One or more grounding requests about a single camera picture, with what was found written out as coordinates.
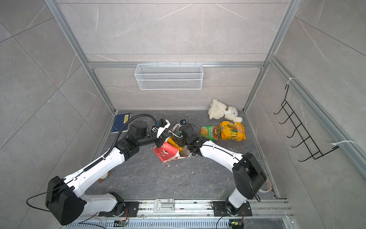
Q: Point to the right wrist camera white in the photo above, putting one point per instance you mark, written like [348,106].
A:
[180,123]

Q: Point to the brown white plush dog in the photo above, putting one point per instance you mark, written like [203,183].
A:
[102,178]

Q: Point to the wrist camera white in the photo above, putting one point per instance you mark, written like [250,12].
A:
[180,123]
[161,126]

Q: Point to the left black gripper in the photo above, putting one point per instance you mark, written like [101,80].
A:
[161,138]

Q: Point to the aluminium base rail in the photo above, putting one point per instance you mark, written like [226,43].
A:
[194,214]

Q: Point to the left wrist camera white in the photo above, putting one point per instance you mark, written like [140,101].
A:
[161,126]

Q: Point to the masking tape roll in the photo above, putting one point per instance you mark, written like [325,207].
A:
[267,187]

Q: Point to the blue book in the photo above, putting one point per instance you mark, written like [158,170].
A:
[119,122]

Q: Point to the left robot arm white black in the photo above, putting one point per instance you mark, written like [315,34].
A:
[66,198]

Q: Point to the green snack bag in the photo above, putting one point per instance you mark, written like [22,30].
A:
[211,132]

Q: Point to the yellow snack bag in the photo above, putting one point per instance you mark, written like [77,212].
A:
[232,131]

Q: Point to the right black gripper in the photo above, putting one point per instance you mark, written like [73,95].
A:
[180,140]

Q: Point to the white wire mesh basket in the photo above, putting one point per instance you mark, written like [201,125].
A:
[169,76]

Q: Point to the red white paper gift bag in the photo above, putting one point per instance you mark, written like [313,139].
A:
[168,153]

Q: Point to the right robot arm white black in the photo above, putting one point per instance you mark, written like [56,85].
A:
[248,175]

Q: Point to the white plush teddy bear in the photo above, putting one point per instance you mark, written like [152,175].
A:
[219,110]

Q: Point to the small yellow snack packet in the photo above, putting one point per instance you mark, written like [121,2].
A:
[171,142]

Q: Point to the black wire hook rack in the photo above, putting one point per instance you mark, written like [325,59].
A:
[300,130]

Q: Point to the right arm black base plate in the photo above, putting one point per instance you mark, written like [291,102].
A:
[221,208]

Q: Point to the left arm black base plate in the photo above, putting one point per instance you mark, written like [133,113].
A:
[126,209]

